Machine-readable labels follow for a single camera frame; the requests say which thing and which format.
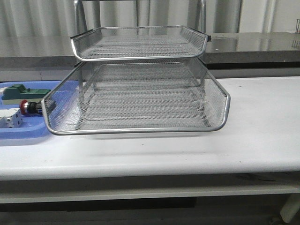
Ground white table leg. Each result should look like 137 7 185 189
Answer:
279 194 300 223

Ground green electrical module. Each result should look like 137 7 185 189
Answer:
1 84 51 105

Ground red emergency stop button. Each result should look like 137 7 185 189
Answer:
19 99 56 116

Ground mesh rack tray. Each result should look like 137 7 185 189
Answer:
81 89 202 121
41 58 231 135
70 25 209 61

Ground blue plastic tray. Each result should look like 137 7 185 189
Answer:
0 80 80 139

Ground silver rack frame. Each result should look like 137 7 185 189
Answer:
73 0 211 132

